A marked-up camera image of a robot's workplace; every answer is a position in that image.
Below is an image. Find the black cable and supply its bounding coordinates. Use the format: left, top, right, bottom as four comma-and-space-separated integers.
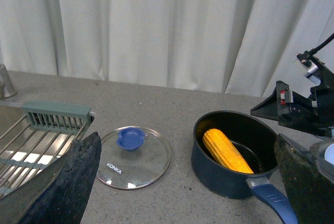
309, 32, 334, 55

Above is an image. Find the yellow corn cob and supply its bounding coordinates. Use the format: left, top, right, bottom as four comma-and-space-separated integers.
202, 128, 254, 174

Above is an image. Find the glass lid with blue knob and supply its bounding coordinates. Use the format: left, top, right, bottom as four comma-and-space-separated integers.
97, 126, 171, 190

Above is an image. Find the green metal sink drying rack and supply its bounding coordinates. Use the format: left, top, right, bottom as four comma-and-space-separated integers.
1, 101, 94, 197

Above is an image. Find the steel faucet base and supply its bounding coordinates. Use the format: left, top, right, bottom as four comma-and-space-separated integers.
1, 64, 17, 99

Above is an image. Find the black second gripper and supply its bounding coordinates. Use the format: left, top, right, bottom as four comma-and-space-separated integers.
250, 51, 333, 223

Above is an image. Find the dark blue saucepan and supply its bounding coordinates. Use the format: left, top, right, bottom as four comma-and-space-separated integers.
191, 111, 298, 223

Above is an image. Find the white curtain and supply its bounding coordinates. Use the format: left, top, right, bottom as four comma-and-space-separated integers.
1, 0, 333, 97

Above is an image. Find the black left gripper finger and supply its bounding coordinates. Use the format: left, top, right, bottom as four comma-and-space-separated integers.
1, 132, 101, 223

